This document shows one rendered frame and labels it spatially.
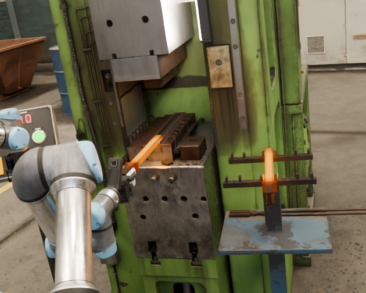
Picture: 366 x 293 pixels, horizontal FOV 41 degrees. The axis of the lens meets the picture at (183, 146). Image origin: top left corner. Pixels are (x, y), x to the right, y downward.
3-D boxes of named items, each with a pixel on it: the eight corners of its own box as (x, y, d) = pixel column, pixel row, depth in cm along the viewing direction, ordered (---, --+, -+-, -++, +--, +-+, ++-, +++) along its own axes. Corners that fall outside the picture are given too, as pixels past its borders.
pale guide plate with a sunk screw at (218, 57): (232, 87, 202) (228, 45, 196) (211, 88, 205) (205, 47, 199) (233, 85, 204) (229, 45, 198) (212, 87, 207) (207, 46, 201)
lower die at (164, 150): (173, 160, 208) (170, 142, 205) (129, 161, 214) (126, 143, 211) (196, 127, 246) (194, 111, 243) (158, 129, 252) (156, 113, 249)
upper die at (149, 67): (160, 78, 196) (157, 54, 193) (114, 82, 202) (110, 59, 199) (187, 56, 233) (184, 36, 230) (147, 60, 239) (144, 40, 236)
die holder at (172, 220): (215, 260, 214) (203, 165, 199) (135, 257, 225) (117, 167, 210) (236, 199, 264) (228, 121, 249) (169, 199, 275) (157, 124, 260)
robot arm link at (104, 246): (86, 250, 166) (79, 221, 162) (119, 245, 166) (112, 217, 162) (82, 263, 158) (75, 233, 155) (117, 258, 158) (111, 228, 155)
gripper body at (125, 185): (115, 195, 179) (101, 211, 168) (111, 173, 176) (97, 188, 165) (135, 195, 177) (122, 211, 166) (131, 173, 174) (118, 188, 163)
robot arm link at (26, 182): (-9, 178, 122) (50, 268, 159) (35, 172, 122) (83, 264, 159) (-3, 143, 130) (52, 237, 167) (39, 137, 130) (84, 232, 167)
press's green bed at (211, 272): (226, 344, 231) (215, 259, 214) (151, 338, 242) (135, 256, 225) (244, 273, 280) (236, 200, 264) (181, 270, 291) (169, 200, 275)
